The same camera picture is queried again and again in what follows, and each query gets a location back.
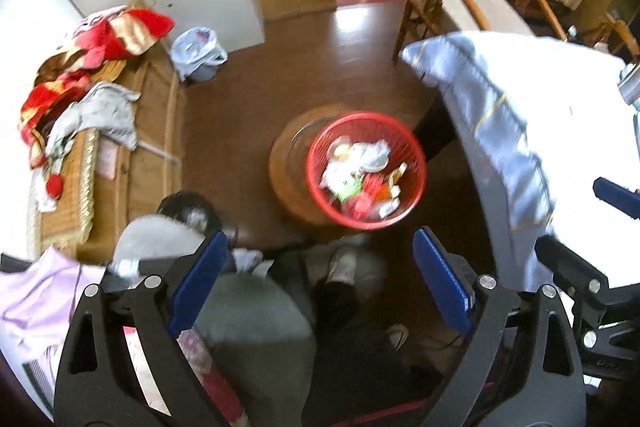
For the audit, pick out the red mesh basket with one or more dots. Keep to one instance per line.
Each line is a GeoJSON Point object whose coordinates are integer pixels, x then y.
{"type": "Point", "coordinates": [320, 167]}

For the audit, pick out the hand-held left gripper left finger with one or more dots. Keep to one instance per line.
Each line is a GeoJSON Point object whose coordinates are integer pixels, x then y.
{"type": "Point", "coordinates": [197, 282]}

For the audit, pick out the wooden bench with woven mat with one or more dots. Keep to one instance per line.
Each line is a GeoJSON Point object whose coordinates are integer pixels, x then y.
{"type": "Point", "coordinates": [150, 132]}

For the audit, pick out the red patterned blanket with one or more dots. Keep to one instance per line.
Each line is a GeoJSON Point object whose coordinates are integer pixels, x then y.
{"type": "Point", "coordinates": [125, 29]}

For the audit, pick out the person's dark clothing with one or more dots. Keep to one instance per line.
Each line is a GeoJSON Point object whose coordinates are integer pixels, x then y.
{"type": "Point", "coordinates": [360, 357]}

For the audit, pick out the bin with white bag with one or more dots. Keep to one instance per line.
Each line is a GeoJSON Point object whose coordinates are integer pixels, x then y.
{"type": "Point", "coordinates": [197, 52]}

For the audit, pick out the lilac cloth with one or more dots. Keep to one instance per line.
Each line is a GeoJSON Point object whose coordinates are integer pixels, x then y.
{"type": "Point", "coordinates": [40, 302]}

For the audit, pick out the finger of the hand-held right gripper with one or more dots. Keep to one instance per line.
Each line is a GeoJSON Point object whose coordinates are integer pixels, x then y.
{"type": "Point", "coordinates": [565, 262]}
{"type": "Point", "coordinates": [617, 198]}

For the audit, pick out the grey cloth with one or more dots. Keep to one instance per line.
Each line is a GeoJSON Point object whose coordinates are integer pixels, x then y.
{"type": "Point", "coordinates": [105, 107]}

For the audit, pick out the person's pale shoe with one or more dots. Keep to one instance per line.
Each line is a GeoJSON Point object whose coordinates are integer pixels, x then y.
{"type": "Point", "coordinates": [342, 264]}

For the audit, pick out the pink floral cloth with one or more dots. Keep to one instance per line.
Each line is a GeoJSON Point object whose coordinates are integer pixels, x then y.
{"type": "Point", "coordinates": [210, 377]}

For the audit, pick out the grey white fluffy garment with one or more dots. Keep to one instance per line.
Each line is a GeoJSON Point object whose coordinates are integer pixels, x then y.
{"type": "Point", "coordinates": [260, 322]}

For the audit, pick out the round wooden stool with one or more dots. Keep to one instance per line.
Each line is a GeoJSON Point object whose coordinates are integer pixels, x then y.
{"type": "Point", "coordinates": [285, 177]}

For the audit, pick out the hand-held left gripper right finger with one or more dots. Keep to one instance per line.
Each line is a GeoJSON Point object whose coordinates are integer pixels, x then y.
{"type": "Point", "coordinates": [442, 282]}

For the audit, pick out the orange medicine box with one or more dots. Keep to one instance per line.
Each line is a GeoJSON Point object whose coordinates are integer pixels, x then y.
{"type": "Point", "coordinates": [391, 184]}

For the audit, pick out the blue striped tablecloth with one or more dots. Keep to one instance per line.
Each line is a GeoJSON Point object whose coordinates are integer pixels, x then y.
{"type": "Point", "coordinates": [525, 107]}

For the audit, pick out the green tea carton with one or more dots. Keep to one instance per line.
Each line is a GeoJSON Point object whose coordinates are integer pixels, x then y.
{"type": "Point", "coordinates": [347, 192]}

